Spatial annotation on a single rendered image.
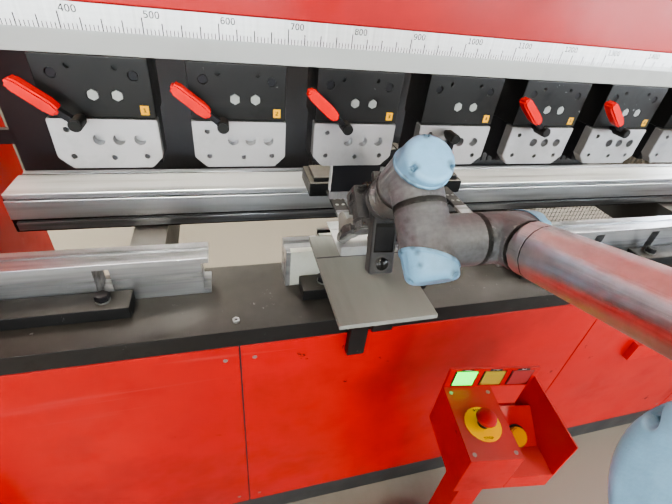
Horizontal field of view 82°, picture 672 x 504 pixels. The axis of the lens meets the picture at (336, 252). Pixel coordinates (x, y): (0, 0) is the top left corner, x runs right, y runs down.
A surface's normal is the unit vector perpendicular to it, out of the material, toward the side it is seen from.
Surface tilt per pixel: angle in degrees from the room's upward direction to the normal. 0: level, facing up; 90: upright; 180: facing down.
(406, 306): 0
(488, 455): 0
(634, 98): 90
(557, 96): 90
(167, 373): 90
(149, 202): 90
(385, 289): 0
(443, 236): 41
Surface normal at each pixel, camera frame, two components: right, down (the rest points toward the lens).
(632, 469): -0.96, -0.07
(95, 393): 0.25, 0.59
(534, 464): 0.10, -0.80
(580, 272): -0.87, -0.33
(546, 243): -0.67, -0.61
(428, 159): 0.24, -0.22
